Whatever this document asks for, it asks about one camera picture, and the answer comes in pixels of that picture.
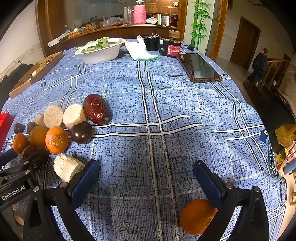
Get white bowl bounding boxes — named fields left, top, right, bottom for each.
left=74, top=38, right=122, bottom=65

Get dark hanging jacket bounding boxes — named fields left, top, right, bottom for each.
left=248, top=48, right=270, bottom=82

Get pink bottle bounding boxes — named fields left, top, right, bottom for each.
left=132, top=0, right=147, bottom=25

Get green bamboo wall decal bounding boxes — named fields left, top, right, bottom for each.
left=190, top=0, right=212, bottom=50

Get black pot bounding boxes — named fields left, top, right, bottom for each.
left=143, top=28, right=162, bottom=51

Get glass mug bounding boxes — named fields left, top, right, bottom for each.
left=123, top=6, right=134, bottom=25

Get wooden stair railing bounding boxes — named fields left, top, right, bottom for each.
left=243, top=53, right=292, bottom=109

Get green leafy vegetables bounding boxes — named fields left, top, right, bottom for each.
left=82, top=38, right=109, bottom=50

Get smartphone in brown case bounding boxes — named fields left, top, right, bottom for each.
left=175, top=53, right=222, bottom=83

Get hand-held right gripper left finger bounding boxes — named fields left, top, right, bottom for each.
left=23, top=159, right=100, bottom=241

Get brown wooden door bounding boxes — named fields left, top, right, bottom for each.
left=230, top=16, right=261, bottom=70

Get red and black jar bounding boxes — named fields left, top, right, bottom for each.
left=159, top=39, right=181, bottom=57

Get red box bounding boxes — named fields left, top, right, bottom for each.
left=0, top=112, right=14, bottom=153

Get clear plastic bag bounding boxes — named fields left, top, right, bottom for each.
left=100, top=17, right=123, bottom=28

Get black bag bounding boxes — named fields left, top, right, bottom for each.
left=0, top=62, right=35, bottom=102

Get brown kiwi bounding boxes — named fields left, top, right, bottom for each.
left=26, top=122, right=38, bottom=135

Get cardboard box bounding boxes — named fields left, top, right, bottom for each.
left=9, top=51, right=64, bottom=99

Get wrinkled brown passion fruit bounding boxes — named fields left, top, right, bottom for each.
left=20, top=145, right=39, bottom=163

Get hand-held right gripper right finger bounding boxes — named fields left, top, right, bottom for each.
left=193, top=160, right=270, bottom=241

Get blue plaid tablecloth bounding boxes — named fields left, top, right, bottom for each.
left=0, top=38, right=288, bottom=241

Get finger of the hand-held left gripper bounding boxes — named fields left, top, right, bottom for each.
left=0, top=148, right=21, bottom=168
left=0, top=149, right=50, bottom=188

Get colourful packages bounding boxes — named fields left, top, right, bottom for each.
left=273, top=144, right=296, bottom=179

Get flat white board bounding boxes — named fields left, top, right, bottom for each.
left=47, top=35, right=70, bottom=48

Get white cloth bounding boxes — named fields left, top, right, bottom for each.
left=109, top=35, right=159, bottom=62

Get wooden counter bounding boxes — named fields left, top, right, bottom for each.
left=36, top=0, right=188, bottom=58

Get orange tangerine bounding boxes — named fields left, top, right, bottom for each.
left=29, top=126, right=49, bottom=147
left=180, top=199, right=218, bottom=235
left=45, top=126, right=69, bottom=154
left=12, top=133, right=28, bottom=154

